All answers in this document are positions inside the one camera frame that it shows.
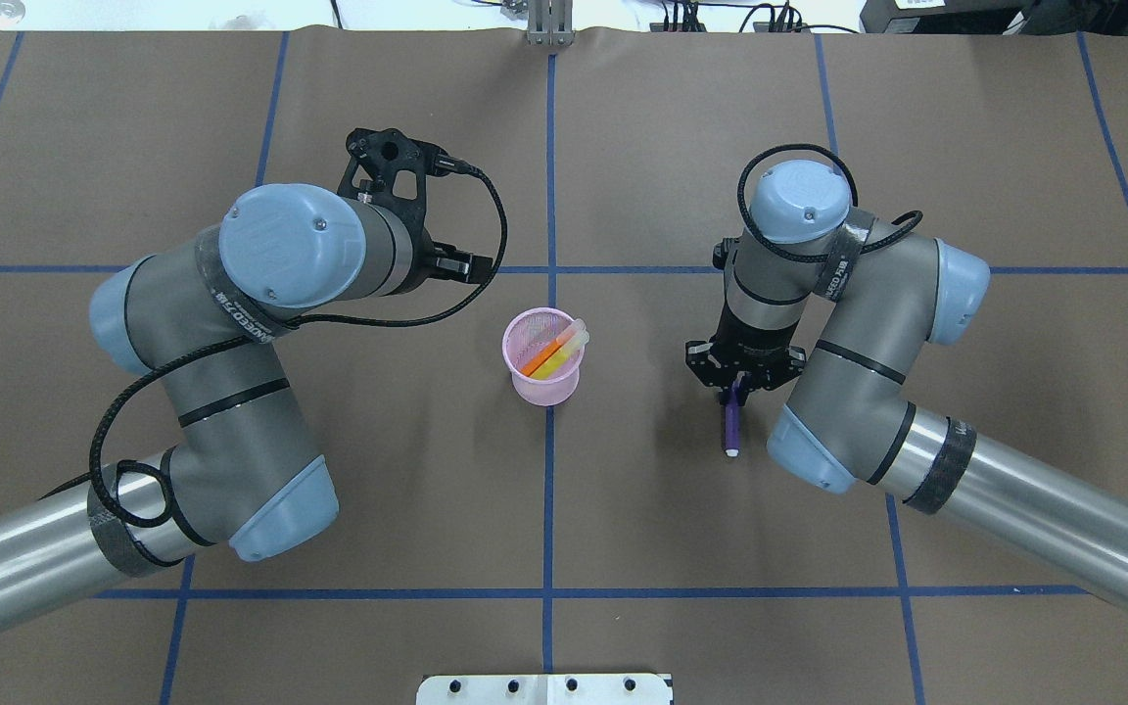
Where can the purple highlighter pen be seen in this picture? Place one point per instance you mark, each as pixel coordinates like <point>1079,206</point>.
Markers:
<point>732,423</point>

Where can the orange highlighter pen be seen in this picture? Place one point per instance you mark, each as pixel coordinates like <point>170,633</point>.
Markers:
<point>576,326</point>

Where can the yellow highlighter pen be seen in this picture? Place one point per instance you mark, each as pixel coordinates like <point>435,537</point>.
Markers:
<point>558,359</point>

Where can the pink mesh pen holder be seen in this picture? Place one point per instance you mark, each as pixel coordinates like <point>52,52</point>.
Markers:
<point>528,333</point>

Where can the aluminium frame post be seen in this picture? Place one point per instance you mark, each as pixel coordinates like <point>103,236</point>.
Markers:
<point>550,23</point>

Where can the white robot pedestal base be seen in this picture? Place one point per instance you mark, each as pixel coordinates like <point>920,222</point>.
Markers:
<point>592,688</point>

